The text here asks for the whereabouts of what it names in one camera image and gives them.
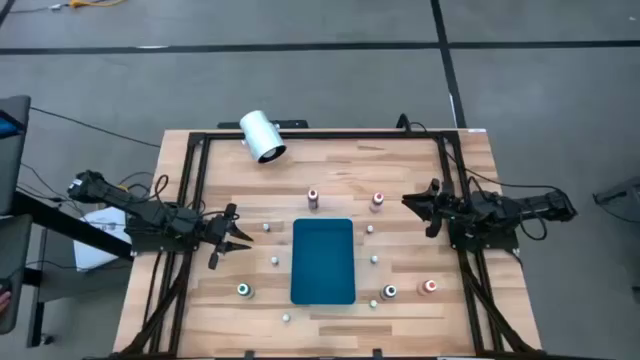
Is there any black flat bar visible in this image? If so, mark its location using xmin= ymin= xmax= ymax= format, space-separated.
xmin=217 ymin=119 xmax=310 ymax=130

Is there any teal plastic bin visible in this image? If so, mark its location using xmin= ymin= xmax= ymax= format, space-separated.
xmin=290 ymin=217 xmax=357 ymax=306

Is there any thin black floor cable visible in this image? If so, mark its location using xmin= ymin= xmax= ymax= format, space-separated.
xmin=29 ymin=106 xmax=162 ymax=150

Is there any black aluminium table frame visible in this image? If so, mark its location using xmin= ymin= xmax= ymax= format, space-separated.
xmin=112 ymin=128 xmax=544 ymax=360

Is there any white box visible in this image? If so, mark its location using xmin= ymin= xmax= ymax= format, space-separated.
xmin=73 ymin=206 xmax=134 ymax=273

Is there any white cylindrical spot lamp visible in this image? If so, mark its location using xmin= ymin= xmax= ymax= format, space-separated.
xmin=238 ymin=109 xmax=288 ymax=165

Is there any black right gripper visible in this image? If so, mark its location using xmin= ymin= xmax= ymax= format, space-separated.
xmin=401 ymin=178 xmax=471 ymax=239

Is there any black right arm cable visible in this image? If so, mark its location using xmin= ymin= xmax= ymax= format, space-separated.
xmin=396 ymin=113 xmax=564 ymax=194

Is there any grey stand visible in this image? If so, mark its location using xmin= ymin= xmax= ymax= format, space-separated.
xmin=592 ymin=174 xmax=640 ymax=224

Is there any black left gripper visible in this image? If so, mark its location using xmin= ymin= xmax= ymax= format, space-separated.
xmin=202 ymin=202 xmax=254 ymax=271

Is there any black desk frame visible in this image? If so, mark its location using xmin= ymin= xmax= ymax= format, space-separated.
xmin=0 ymin=189 xmax=135 ymax=349

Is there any yellow floor cable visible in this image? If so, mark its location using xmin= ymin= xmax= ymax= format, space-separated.
xmin=68 ymin=0 xmax=129 ymax=9

